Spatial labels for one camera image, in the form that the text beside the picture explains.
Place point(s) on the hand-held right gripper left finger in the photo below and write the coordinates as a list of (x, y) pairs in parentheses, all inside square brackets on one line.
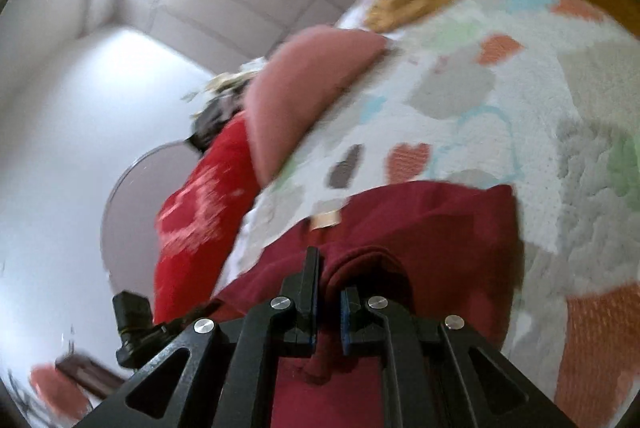
[(314, 308)]

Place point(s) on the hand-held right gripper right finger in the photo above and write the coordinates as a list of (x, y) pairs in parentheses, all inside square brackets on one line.
[(346, 323)]

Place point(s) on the maroon sweater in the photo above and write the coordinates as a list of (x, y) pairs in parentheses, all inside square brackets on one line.
[(425, 248)]

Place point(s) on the pile of mixed clothes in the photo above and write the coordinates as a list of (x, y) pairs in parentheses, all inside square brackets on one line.
[(215, 117)]

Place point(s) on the red floral quilt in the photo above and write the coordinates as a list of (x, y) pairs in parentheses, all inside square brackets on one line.
[(200, 208)]

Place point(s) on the heart print bed quilt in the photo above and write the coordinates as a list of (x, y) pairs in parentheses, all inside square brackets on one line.
[(550, 82)]

